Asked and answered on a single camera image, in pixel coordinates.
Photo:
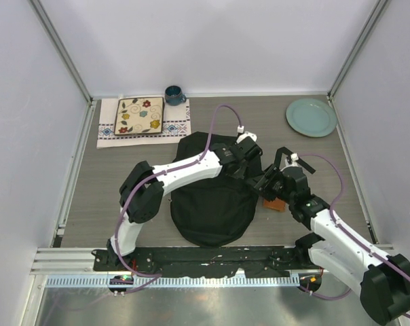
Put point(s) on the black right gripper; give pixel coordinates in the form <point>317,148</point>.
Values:
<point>263,188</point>

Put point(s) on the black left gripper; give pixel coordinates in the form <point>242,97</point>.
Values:
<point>241,174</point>

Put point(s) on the black fabric backpack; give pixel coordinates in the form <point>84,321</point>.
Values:
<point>213,212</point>

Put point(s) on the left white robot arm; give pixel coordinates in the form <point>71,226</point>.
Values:
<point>141,194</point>

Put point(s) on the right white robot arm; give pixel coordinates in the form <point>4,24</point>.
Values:
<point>380,280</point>

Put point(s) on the brown leather wallet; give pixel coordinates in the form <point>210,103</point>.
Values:
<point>276,205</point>

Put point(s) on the round teal plate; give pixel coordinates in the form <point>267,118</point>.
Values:
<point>311,117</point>

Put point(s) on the white patterned placemat cloth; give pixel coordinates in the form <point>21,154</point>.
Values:
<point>176,125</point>

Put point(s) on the blue ceramic mug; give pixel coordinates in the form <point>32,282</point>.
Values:
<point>174,95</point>

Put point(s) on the square floral ceramic plate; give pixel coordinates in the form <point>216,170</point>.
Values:
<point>138,116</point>

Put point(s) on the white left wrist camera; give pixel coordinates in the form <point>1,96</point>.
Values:
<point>242,134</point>

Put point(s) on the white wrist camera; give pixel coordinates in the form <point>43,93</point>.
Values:
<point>242,134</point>
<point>291,161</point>

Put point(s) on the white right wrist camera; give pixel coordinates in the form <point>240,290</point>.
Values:
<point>291,161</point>

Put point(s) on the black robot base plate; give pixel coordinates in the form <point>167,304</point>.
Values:
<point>197,262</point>

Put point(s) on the white slotted cable duct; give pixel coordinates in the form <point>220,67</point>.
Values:
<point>102,281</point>

